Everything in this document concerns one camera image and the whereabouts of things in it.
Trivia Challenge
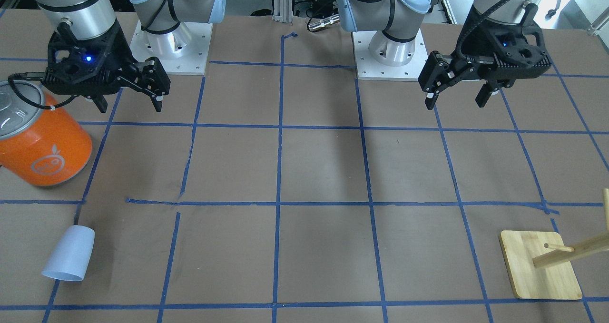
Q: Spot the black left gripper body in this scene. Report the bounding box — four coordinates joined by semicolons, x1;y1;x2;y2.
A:
455;4;552;82

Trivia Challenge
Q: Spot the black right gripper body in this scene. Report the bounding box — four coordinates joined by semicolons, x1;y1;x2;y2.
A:
42;20;137;101

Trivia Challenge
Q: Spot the light blue plastic cup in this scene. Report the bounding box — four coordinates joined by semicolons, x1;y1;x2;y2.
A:
41;225;95;282

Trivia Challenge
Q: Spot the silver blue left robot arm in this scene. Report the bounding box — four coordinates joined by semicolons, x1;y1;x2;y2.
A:
337;0;552;110

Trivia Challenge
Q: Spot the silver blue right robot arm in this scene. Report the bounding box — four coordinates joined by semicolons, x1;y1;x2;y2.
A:
8;0;226;113

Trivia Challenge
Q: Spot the large orange can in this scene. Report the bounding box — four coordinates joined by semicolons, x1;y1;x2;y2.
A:
0;80;93;186

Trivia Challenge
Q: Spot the silver metal cylinder connector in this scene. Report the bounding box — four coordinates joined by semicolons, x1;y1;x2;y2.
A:
307;14;341;33

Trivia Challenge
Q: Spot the black power adapter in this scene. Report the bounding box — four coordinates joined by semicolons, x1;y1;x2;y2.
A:
311;0;334;15

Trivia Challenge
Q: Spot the wooden mug tree stand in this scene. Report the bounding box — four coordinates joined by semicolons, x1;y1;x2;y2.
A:
499;188;609;300

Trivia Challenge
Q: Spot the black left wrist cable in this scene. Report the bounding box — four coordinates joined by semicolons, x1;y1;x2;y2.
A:
457;0;543;59

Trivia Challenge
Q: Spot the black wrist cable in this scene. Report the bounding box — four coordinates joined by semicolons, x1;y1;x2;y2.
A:
457;0;543;59
8;71;77;112

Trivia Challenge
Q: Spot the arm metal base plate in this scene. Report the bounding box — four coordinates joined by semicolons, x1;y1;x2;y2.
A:
130;22;214;76
352;30;428;82

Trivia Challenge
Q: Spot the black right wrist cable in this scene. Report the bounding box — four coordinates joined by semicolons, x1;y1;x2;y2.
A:
8;71;77;112

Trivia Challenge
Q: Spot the aluminium extrusion post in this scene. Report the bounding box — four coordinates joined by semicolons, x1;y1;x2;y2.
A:
272;0;294;24

